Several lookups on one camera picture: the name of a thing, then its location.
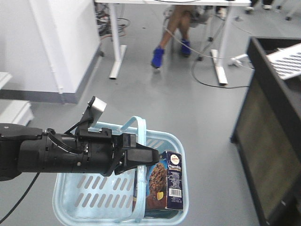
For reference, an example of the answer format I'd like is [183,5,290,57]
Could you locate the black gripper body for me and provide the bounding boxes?
[43,128,136,177]

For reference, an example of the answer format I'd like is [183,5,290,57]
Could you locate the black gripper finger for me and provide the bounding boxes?
[122,143,159,166]
[114,165,137,175]

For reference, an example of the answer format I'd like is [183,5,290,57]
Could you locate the blue chocolate cookie box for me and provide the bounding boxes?
[144,150,183,218]

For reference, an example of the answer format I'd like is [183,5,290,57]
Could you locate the light blue shopping basket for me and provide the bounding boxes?
[52,116,189,226]

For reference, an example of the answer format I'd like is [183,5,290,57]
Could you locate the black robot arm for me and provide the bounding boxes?
[0,123,159,181]

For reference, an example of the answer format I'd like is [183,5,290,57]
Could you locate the white desk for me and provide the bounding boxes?
[94,0,252,86]

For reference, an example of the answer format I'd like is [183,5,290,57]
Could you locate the dark wooden display stand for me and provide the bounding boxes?
[231,37,301,226]

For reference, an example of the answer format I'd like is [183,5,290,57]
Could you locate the seated person legs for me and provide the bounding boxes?
[151,5,209,69]

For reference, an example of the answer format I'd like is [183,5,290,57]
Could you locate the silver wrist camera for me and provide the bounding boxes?
[80,96,107,128]

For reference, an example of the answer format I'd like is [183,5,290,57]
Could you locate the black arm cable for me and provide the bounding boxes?
[0,172,40,223]

